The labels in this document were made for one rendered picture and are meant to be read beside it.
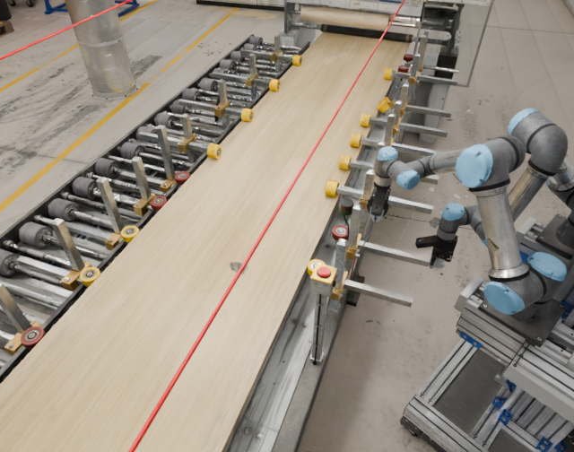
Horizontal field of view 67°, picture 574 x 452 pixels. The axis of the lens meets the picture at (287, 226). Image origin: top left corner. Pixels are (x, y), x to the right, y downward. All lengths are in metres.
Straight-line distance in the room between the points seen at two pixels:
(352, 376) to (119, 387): 1.40
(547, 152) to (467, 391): 1.30
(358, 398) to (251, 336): 1.06
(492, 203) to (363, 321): 1.59
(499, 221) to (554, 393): 0.60
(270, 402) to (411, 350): 1.19
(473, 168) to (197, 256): 1.18
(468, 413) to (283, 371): 0.98
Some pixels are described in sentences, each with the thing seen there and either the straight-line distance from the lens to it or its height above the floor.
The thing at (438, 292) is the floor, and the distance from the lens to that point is 3.10.
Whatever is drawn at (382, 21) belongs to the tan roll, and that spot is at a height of 1.07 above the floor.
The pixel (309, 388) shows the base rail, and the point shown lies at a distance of 1.78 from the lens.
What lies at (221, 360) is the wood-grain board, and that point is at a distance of 1.62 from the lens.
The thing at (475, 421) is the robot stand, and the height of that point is 0.21.
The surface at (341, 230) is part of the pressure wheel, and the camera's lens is 2.03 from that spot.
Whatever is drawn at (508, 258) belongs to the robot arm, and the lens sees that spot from 1.48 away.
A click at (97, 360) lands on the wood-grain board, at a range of 1.74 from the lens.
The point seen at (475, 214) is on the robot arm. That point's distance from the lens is 1.88.
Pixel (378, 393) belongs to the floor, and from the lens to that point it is 2.60.
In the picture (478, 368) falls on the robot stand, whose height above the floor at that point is 0.21.
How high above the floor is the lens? 2.28
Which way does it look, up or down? 42 degrees down
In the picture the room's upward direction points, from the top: straight up
